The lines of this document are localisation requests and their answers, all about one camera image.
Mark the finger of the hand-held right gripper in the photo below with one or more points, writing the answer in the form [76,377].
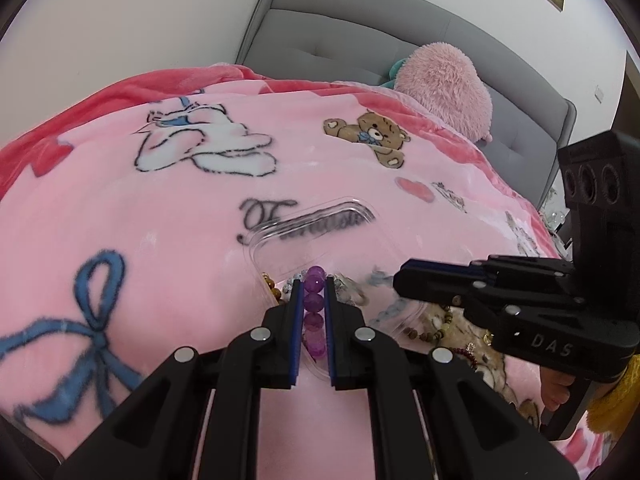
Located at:
[450,263]
[435,285]

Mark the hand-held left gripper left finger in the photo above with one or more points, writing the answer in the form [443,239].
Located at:
[297,320]

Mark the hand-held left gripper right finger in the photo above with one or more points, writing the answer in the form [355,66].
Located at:
[330,320]

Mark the clear plastic container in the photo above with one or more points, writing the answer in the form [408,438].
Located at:
[310,230]

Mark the person's yellow sleeved right forearm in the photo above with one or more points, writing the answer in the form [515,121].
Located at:
[616,400]

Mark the person's right hand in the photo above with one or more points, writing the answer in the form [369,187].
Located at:
[556,389]

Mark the clear crystal ornament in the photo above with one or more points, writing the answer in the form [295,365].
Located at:
[554,216]

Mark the dark wooden door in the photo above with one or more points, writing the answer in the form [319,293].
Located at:
[628,95]

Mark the pink printed blanket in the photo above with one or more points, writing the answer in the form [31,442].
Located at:
[165,240]

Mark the pink fluffy plush toy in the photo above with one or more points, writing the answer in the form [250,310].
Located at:
[445,90]

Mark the teal plush toy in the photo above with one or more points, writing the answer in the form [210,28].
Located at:
[392,74]

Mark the grey upholstered bed headboard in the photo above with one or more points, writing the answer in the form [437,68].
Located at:
[350,25]

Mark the white wall socket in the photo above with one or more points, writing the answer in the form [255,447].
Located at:
[598,93]

